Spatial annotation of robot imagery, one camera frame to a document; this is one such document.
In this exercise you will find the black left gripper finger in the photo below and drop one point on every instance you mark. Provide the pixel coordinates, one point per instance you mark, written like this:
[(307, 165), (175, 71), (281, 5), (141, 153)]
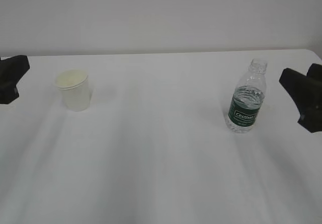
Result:
[(12, 70)]

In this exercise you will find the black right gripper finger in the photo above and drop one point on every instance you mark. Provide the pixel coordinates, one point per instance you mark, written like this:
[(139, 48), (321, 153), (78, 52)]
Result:
[(306, 94), (315, 71)]

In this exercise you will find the clear green-label water bottle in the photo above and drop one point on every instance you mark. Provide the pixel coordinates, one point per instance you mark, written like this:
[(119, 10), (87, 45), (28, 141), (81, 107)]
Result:
[(247, 98)]

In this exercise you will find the white paper cup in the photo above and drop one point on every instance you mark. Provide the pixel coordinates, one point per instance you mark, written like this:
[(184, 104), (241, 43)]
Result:
[(74, 87)]

